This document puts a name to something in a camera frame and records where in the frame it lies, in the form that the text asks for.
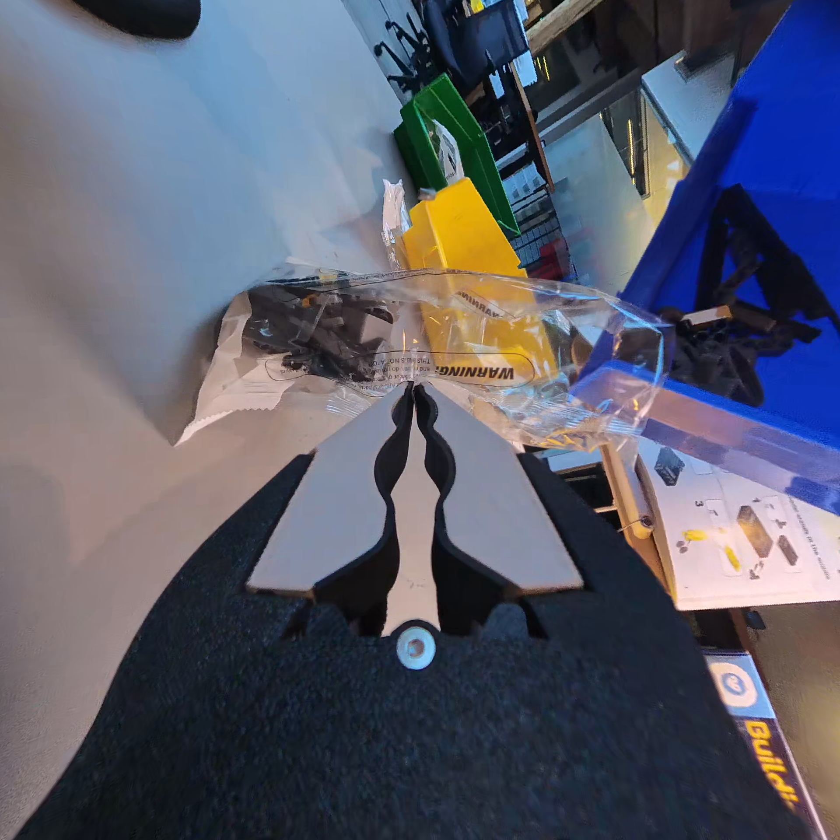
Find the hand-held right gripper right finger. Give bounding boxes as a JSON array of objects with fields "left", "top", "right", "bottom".
[{"left": 418, "top": 381, "right": 585, "bottom": 634}]

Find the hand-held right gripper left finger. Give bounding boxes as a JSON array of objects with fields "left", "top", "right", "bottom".
[{"left": 247, "top": 381, "right": 416, "bottom": 634}]

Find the large clear labelled bag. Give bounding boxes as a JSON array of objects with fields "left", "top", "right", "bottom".
[{"left": 175, "top": 260, "right": 678, "bottom": 456}]

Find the yellow bin with grey parts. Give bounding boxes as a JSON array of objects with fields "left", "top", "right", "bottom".
[{"left": 398, "top": 176, "right": 563, "bottom": 384}]

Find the clear plastic bag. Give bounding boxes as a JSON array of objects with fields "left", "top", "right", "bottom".
[{"left": 380, "top": 176, "right": 413, "bottom": 271}]

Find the green bin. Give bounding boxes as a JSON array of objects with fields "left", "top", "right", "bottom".
[{"left": 393, "top": 71, "right": 522, "bottom": 240}]

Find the white book stand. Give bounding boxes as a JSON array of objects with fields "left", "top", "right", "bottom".
[{"left": 598, "top": 440, "right": 679, "bottom": 581}]

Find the instruction booklet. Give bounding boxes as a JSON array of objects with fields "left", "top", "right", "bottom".
[{"left": 636, "top": 437, "right": 840, "bottom": 613}]

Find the pile of dark parts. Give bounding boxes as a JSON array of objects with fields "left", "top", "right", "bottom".
[{"left": 654, "top": 184, "right": 840, "bottom": 410}]

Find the blue printed cardboard box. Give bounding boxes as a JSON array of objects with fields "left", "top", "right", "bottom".
[{"left": 700, "top": 649, "right": 817, "bottom": 840}]

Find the clear bag of parts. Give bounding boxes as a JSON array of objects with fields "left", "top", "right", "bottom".
[{"left": 431, "top": 122, "right": 463, "bottom": 187}]

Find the blue bin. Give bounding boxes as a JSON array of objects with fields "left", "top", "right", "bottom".
[{"left": 570, "top": 0, "right": 840, "bottom": 515}]

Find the black office chair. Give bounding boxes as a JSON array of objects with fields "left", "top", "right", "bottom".
[{"left": 374, "top": 0, "right": 529, "bottom": 95}]

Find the black textured pad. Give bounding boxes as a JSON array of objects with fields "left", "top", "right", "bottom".
[{"left": 73, "top": 0, "right": 203, "bottom": 40}]

